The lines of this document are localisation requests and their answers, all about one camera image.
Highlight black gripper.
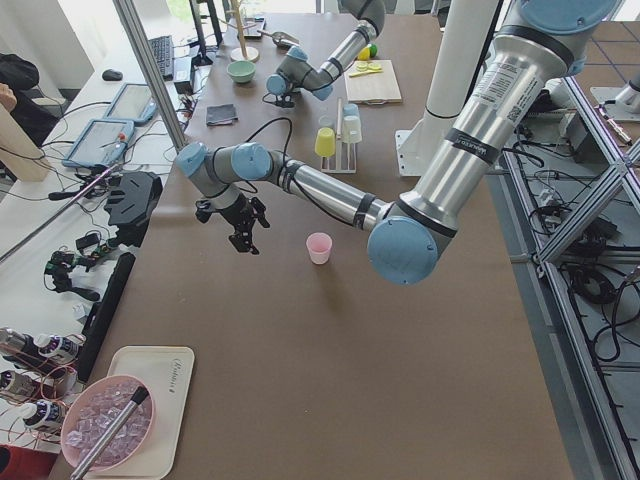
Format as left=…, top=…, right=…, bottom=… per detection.
left=273, top=92, right=295, bottom=108
left=219, top=193, right=265, bottom=255

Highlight pink plastic cup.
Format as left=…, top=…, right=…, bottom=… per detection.
left=306, top=232, right=333, bottom=265

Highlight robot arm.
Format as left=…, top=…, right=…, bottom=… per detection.
left=263, top=0, right=386, bottom=108
left=176, top=1, right=614, bottom=285

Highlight light green plastic cup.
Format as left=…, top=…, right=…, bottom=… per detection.
left=318, top=115, right=335, bottom=129

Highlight yellow plastic cup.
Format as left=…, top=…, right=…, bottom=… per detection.
left=314, top=127, right=336, bottom=157

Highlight blue plastic cup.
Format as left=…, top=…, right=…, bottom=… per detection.
left=342, top=103, right=360, bottom=117

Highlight white plastic cup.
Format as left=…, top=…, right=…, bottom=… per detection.
left=341, top=115, right=362, bottom=144

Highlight green ceramic bowl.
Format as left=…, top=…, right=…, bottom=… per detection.
left=227, top=60, right=256, bottom=84

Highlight wooden mug tree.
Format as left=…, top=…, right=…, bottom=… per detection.
left=223, top=0, right=260, bottom=63

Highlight metal ice scoop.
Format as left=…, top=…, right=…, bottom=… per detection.
left=258, top=29, right=300, bottom=49

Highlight dark grey cloth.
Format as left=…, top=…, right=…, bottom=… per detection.
left=206, top=104, right=237, bottom=126

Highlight lemon slice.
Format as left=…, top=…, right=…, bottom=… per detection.
left=355, top=62, right=383, bottom=72

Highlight yellow plastic knife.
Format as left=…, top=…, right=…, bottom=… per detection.
left=348, top=70, right=382, bottom=78

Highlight bamboo cutting board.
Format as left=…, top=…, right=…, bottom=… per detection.
left=344, top=60, right=402, bottom=104

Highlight black keyboard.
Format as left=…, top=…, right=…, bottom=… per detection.
left=147, top=35, right=174, bottom=80

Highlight cream plastic tray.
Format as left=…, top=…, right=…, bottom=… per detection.
left=94, top=345, right=196, bottom=480

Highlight blue teach pendant far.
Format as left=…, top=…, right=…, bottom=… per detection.
left=104, top=83, right=157, bottom=126

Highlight blue teach pendant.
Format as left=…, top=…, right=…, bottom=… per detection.
left=61, top=119, right=135, bottom=168
left=104, top=83, right=157, bottom=126

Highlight blue teach pendant near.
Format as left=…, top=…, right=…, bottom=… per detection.
left=61, top=119, right=135, bottom=168

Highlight black computer mouse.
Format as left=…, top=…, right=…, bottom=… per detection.
left=101, top=69, right=123, bottom=82

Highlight metal tongs with black tip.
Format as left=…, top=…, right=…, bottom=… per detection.
left=70, top=386, right=149, bottom=480

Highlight pink bowl of ice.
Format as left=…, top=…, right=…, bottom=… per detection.
left=61, top=375, right=155, bottom=472

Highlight black plastic bracket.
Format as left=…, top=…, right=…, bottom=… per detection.
left=104, top=171, right=163, bottom=247

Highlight aluminium frame post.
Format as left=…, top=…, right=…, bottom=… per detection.
left=113, top=0, right=186, bottom=152

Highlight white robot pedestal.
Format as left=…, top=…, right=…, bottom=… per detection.
left=395, top=0, right=506, bottom=177

